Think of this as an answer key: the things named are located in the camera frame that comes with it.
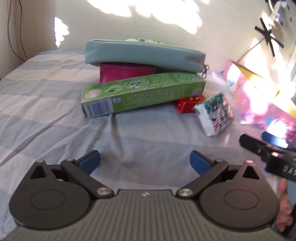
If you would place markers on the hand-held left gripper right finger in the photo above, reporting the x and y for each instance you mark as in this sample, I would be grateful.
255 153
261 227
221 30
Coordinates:
200 163

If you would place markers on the white power strip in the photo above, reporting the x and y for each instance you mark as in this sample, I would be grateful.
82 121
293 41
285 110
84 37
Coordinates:
281 11

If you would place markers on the clear plastic bag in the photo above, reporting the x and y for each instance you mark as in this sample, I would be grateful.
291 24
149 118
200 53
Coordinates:
217 81

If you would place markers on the small red box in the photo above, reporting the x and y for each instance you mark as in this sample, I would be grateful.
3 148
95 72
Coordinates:
185 105

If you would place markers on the striped bed sheet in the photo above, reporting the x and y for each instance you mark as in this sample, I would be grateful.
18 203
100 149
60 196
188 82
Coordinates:
46 104

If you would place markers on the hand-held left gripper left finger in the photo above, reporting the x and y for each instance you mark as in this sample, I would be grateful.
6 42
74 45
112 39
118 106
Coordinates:
89 162

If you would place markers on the long green toothpaste box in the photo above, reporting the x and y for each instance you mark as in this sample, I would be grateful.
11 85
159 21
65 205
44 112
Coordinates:
143 95

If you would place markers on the green medicine box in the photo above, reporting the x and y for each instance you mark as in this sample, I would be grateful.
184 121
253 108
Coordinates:
150 41

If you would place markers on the teal pencil case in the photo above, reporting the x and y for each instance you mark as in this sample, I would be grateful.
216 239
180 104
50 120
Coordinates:
138 53

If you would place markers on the patterned tissue pack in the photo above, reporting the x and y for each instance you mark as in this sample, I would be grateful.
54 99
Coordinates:
215 115

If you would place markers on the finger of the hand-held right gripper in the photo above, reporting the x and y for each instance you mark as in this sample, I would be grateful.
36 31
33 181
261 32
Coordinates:
252 144
275 139

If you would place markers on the black tape cross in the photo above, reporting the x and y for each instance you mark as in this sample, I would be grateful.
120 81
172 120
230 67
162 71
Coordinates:
267 34

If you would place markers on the pink printed package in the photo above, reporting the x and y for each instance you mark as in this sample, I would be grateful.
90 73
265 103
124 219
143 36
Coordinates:
249 102

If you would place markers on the person's right hand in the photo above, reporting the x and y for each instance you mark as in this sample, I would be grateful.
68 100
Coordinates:
282 208

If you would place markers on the magenta wallet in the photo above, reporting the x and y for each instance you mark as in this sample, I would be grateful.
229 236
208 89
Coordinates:
122 71

